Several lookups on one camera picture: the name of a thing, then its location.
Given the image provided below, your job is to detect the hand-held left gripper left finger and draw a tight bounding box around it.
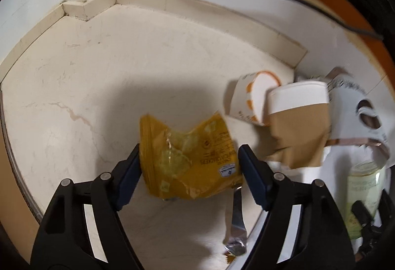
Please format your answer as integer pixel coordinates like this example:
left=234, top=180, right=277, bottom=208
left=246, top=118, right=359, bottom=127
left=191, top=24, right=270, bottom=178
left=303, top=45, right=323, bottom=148
left=29, top=144, right=144, bottom=270

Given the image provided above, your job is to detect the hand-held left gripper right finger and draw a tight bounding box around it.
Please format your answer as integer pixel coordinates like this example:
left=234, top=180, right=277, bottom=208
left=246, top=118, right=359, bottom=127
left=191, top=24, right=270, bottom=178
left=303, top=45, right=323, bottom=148
left=237, top=144, right=356, bottom=270

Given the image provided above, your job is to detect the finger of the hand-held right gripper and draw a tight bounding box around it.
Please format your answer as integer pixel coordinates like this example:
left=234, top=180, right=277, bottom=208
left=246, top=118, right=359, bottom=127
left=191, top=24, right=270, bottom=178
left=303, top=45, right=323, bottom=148
left=351, top=188, right=395, bottom=262

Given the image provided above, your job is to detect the pale green packet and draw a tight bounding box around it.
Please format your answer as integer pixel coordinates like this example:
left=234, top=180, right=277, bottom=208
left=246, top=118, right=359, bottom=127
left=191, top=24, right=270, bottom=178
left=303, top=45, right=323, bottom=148
left=347, top=161, right=386, bottom=240

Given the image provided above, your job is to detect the yellow snack bag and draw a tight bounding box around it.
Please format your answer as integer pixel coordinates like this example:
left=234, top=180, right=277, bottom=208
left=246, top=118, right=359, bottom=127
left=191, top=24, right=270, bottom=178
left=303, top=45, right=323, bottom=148
left=139, top=113, right=244, bottom=200

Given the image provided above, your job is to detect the silver foil wrapper strip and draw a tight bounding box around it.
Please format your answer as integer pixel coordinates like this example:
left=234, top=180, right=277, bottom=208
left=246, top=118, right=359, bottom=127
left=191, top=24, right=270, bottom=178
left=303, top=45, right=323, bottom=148
left=223, top=185, right=248, bottom=257

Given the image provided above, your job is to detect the paper cup with brown sleeve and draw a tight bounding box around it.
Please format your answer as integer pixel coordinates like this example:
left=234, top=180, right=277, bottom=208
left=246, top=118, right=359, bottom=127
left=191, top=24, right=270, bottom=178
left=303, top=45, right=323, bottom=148
left=267, top=80, right=333, bottom=170

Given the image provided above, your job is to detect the white orange paper cup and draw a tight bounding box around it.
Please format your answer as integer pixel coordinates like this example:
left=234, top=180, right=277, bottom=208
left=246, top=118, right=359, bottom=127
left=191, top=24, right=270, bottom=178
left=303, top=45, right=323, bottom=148
left=223, top=71, right=282, bottom=126

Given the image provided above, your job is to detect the white paper bag with holes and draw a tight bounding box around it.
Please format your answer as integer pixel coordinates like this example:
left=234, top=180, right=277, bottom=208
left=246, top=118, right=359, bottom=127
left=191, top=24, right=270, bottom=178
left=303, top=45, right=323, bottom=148
left=293, top=67, right=391, bottom=172

